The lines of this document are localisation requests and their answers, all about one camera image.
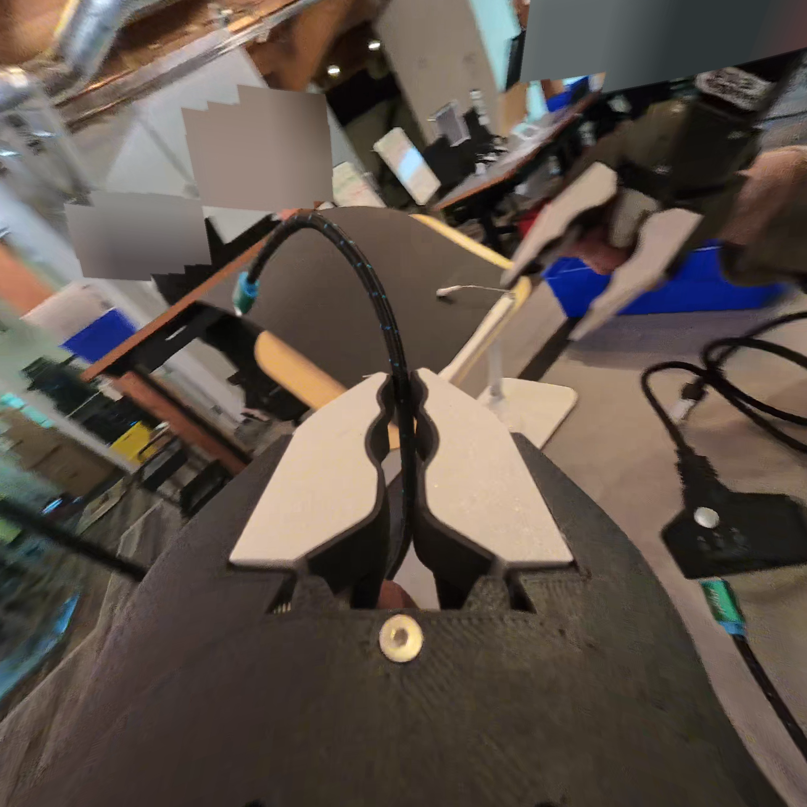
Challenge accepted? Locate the black switch cable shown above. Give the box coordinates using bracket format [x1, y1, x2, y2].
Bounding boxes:
[640, 312, 807, 508]

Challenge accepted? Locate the black braided hdmi cable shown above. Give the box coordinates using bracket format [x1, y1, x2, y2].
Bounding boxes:
[699, 577, 807, 760]
[234, 212, 426, 508]

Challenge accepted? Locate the long office desk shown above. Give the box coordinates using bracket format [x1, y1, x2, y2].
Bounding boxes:
[427, 92, 609, 218]

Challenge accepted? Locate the person's right hand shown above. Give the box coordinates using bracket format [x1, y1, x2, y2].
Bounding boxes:
[717, 145, 807, 253]

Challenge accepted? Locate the blue divided plastic bin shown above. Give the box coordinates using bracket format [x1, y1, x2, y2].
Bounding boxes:
[543, 244, 791, 321]

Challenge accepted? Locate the person's right forearm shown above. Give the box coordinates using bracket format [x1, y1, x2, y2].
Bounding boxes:
[717, 234, 807, 291]

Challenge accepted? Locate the whiteboard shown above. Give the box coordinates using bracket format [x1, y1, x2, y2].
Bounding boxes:
[374, 127, 443, 206]

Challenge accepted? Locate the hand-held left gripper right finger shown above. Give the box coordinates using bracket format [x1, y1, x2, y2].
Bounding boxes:
[406, 369, 575, 606]

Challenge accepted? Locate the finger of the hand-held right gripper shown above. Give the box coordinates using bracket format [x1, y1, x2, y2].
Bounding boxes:
[502, 162, 621, 287]
[568, 208, 703, 344]

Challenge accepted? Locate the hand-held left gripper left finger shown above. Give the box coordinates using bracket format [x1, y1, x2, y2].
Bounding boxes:
[230, 370, 394, 604]

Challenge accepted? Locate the black hdmi switch box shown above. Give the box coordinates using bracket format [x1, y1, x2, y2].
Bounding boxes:
[661, 490, 807, 582]

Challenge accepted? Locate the white stand base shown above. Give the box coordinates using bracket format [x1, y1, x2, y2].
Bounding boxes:
[472, 303, 580, 451]

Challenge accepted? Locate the small blue bin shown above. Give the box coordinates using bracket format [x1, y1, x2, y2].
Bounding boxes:
[63, 309, 142, 369]

